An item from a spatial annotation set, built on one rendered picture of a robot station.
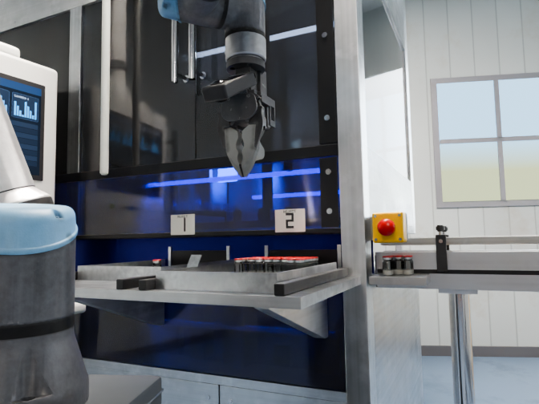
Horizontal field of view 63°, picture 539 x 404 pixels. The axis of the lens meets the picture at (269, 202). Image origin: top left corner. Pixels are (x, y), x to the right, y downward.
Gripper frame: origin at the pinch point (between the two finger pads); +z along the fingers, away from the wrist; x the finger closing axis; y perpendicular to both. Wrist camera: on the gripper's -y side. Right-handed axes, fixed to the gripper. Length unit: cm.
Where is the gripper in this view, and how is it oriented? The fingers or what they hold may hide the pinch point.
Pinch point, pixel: (241, 169)
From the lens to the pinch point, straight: 77.8
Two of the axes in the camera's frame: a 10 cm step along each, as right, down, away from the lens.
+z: 0.2, 10.0, -0.9
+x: -9.1, 0.5, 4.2
